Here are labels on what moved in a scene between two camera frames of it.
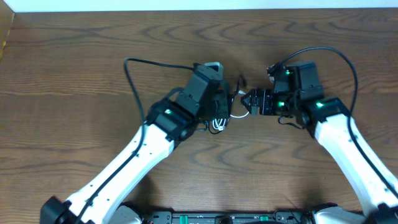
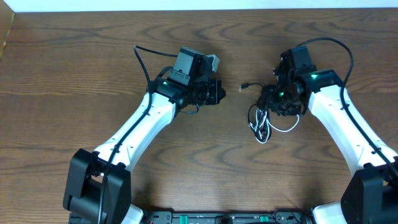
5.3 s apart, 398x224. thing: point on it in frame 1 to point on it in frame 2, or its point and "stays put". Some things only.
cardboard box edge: [7, 16] stays put
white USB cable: [220, 124] to [262, 126]
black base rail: [225, 217] stays put
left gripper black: [222, 104] to [216, 92]
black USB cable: [207, 124] to [262, 127]
